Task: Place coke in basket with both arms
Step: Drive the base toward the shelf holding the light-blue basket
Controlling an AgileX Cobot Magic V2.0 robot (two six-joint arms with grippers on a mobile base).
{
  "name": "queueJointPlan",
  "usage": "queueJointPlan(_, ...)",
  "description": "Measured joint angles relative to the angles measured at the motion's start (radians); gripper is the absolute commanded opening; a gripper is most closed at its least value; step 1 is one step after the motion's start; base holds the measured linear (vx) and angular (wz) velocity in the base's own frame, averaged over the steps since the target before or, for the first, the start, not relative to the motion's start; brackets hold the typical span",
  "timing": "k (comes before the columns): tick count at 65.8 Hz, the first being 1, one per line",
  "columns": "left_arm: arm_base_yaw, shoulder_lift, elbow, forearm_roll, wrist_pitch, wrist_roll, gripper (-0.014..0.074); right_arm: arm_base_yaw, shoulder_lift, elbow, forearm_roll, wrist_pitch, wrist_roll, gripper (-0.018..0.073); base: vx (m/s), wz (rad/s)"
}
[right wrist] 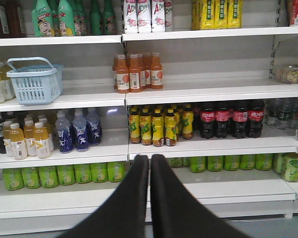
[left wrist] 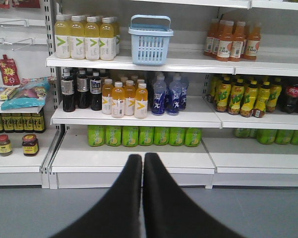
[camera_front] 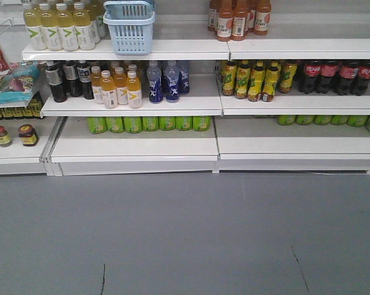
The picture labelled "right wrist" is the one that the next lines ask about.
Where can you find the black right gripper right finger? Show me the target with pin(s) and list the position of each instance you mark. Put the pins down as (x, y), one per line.
(176, 213)

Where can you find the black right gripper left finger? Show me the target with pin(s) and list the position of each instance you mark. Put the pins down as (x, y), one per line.
(123, 214)

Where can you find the light blue plastic basket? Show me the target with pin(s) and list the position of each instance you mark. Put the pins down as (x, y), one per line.
(36, 84)

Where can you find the yellow lemon tea bottle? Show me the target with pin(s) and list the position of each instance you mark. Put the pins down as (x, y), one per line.
(157, 128)

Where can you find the blue sports drink bottle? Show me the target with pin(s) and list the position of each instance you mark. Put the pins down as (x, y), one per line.
(64, 135)

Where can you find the cola bottle red label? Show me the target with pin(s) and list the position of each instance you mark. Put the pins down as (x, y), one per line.
(207, 118)

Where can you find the orange vitamin drink bottle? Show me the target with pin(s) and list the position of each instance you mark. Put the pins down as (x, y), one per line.
(42, 141)

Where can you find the white metal shelf unit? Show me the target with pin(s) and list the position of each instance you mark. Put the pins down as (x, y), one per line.
(211, 65)

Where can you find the orange juice bottle front left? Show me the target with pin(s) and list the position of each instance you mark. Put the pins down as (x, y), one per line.
(122, 75)

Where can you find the orange juice bottle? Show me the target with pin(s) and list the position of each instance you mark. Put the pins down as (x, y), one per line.
(122, 75)
(134, 74)
(156, 72)

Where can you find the orange juice bottle front right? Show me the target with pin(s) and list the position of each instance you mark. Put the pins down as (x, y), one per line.
(134, 74)

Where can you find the clear cookie box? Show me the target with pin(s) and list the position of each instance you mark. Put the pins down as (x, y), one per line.
(288, 74)

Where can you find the green cartoon bottle right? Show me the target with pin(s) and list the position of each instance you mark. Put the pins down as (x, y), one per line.
(66, 17)

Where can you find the green cartoon bottle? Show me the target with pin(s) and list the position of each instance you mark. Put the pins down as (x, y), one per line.
(66, 17)
(42, 19)

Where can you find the yellow pear drink carton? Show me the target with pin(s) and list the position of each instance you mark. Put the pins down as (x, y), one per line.
(202, 14)

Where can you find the green cartoon bottle left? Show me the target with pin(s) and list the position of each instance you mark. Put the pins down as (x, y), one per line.
(42, 19)

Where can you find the white peach drink bottle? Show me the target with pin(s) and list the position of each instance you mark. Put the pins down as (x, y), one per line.
(130, 17)

